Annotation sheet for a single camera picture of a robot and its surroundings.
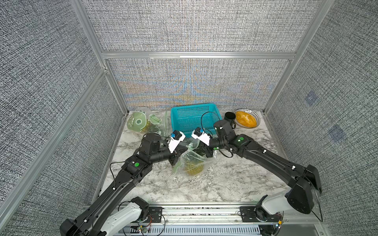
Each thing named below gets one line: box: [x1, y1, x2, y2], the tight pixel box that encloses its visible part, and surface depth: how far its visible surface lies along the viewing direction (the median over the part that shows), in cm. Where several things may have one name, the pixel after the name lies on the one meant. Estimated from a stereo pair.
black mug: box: [223, 111, 237, 130], surface depth 108 cm
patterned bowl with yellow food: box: [234, 108, 261, 129], surface depth 109 cm
